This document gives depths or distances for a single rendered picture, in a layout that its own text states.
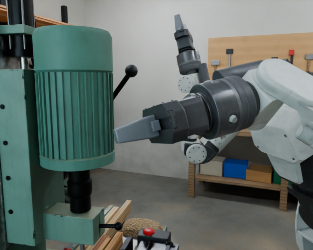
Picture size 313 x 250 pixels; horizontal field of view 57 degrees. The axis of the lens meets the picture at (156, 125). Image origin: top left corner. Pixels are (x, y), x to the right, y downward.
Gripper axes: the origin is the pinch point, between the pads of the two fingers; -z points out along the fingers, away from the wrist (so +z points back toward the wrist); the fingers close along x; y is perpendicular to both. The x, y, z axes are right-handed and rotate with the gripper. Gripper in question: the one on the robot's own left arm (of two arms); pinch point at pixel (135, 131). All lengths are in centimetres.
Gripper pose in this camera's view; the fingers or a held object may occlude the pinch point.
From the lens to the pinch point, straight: 41.1
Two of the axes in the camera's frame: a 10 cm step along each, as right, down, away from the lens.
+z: 9.1, -2.6, 3.2
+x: -3.2, 0.5, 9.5
